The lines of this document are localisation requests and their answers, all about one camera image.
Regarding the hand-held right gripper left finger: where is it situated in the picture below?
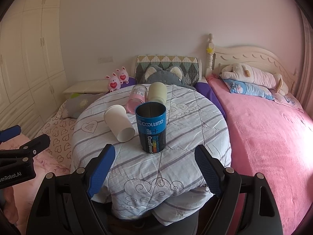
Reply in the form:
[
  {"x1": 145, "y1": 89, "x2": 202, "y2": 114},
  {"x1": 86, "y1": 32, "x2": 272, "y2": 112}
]
[{"x1": 26, "y1": 144, "x2": 116, "y2": 235}]

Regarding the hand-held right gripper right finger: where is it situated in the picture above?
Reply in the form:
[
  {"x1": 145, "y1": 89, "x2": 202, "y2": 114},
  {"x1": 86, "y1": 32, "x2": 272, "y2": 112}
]
[{"x1": 194, "y1": 144, "x2": 284, "y2": 235}]

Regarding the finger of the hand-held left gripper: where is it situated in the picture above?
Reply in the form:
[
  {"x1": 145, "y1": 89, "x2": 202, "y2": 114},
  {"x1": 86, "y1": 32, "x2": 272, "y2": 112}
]
[
  {"x1": 0, "y1": 125, "x2": 22, "y2": 144},
  {"x1": 0, "y1": 134, "x2": 51, "y2": 162}
]

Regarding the white paper cup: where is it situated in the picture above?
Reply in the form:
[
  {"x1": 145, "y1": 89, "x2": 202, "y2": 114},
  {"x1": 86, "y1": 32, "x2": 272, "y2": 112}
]
[{"x1": 104, "y1": 105, "x2": 135, "y2": 143}]

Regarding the blue printed tin cup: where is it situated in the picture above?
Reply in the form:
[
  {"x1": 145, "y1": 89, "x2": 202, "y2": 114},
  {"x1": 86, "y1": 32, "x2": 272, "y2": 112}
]
[{"x1": 135, "y1": 102, "x2": 167, "y2": 154}]

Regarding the clear pink cup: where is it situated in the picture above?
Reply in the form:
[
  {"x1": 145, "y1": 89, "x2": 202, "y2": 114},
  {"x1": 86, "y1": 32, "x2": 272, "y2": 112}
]
[{"x1": 126, "y1": 84, "x2": 147, "y2": 114}]

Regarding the cream plastic cup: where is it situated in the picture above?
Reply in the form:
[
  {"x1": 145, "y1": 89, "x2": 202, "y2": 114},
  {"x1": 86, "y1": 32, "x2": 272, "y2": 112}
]
[{"x1": 146, "y1": 82, "x2": 167, "y2": 105}]

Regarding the heart print sheet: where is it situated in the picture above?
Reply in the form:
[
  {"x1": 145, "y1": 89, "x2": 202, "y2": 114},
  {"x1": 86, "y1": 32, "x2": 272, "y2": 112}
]
[{"x1": 35, "y1": 100, "x2": 79, "y2": 170}]

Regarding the pale pink cloth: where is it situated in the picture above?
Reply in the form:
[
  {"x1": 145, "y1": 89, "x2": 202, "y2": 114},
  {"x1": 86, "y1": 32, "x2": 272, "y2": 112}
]
[{"x1": 0, "y1": 135, "x2": 74, "y2": 216}]

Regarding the striped white quilt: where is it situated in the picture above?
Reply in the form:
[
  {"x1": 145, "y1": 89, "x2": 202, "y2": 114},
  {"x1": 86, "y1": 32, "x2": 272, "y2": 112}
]
[{"x1": 70, "y1": 84, "x2": 232, "y2": 219}]

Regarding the grey flower pillow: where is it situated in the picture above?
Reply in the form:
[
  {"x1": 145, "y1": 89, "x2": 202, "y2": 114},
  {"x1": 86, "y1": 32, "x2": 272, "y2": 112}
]
[{"x1": 64, "y1": 92, "x2": 104, "y2": 118}]

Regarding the pink fleece blanket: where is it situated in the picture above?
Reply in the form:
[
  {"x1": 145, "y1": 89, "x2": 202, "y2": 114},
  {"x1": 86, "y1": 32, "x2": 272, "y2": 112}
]
[{"x1": 206, "y1": 75, "x2": 313, "y2": 235}]

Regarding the white nightstand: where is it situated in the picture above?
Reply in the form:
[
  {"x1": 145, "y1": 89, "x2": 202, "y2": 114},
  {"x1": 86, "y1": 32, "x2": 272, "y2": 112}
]
[{"x1": 63, "y1": 79, "x2": 111, "y2": 95}]

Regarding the cream wardrobe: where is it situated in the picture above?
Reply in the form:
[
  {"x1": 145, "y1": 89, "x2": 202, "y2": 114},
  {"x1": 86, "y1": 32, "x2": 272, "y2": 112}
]
[{"x1": 0, "y1": 0, "x2": 69, "y2": 130}]

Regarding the pink bunny toy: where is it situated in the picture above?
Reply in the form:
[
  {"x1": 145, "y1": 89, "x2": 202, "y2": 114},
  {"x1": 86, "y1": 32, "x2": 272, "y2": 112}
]
[
  {"x1": 116, "y1": 67, "x2": 130, "y2": 84},
  {"x1": 106, "y1": 73, "x2": 121, "y2": 93}
]

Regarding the blue cartoon pillow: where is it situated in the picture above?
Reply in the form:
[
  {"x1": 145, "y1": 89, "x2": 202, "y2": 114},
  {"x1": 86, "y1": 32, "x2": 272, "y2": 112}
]
[{"x1": 222, "y1": 78, "x2": 276, "y2": 101}]

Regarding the grey plush animal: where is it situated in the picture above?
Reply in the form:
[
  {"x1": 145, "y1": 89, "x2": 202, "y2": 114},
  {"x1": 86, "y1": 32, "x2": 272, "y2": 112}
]
[{"x1": 139, "y1": 65, "x2": 197, "y2": 90}]

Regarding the white and pink plush toy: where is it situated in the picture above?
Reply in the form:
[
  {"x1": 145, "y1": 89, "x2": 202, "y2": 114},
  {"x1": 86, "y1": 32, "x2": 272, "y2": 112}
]
[{"x1": 219, "y1": 63, "x2": 289, "y2": 96}]

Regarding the diamond pattern cushion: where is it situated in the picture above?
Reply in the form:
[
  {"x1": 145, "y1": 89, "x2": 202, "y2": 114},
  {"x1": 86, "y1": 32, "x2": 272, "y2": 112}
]
[{"x1": 135, "y1": 55, "x2": 202, "y2": 86}]

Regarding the cream wooden headboard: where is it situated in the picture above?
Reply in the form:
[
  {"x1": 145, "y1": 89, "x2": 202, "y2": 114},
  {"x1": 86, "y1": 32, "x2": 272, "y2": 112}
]
[{"x1": 205, "y1": 33, "x2": 299, "y2": 96}]

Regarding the pink curtain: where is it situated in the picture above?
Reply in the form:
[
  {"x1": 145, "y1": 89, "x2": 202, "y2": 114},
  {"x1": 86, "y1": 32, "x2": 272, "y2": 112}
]
[{"x1": 299, "y1": 4, "x2": 313, "y2": 96}]

